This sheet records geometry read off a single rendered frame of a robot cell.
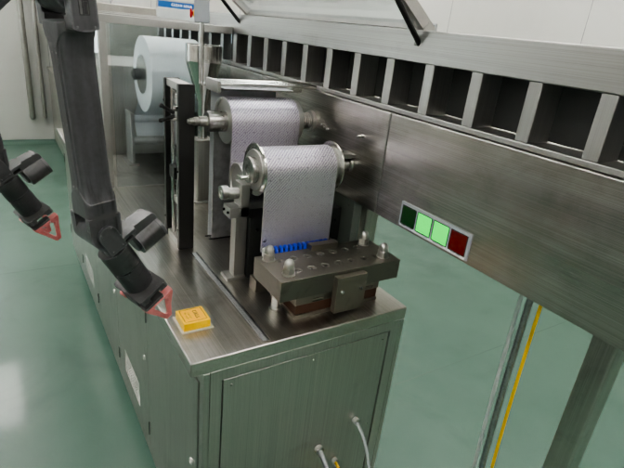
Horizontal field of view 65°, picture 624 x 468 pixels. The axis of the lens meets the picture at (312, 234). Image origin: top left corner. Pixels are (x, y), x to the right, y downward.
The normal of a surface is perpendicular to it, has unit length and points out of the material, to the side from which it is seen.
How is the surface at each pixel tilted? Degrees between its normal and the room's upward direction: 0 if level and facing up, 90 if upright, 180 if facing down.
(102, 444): 0
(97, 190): 82
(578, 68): 90
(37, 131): 90
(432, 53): 90
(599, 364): 90
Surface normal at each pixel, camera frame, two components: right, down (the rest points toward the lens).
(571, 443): -0.85, 0.12
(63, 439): 0.10, -0.92
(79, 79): 0.72, 0.34
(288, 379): 0.52, 0.38
